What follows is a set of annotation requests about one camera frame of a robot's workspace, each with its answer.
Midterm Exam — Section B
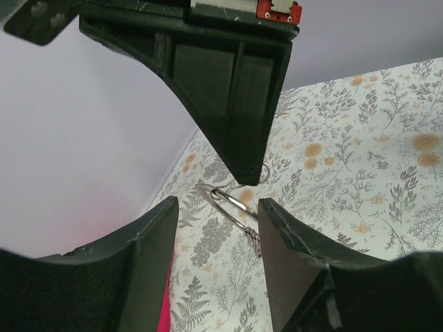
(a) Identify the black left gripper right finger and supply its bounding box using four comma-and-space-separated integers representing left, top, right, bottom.
257, 199, 442, 331

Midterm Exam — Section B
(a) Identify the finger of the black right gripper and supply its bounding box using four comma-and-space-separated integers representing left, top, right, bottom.
80, 13, 298, 185

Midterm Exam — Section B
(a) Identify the large metal keyring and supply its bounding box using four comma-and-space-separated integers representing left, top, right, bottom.
196, 179, 262, 258

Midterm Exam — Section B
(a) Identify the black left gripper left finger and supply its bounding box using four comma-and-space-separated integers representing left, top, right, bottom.
1, 196, 179, 331

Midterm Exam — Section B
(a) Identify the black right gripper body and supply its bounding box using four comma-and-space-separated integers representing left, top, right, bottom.
1, 1, 302, 45

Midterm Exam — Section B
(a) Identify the floral table mat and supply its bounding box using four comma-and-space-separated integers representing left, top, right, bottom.
157, 58, 442, 331

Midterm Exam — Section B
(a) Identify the folded pink cloth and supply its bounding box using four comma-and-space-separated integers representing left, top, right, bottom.
157, 269, 171, 332

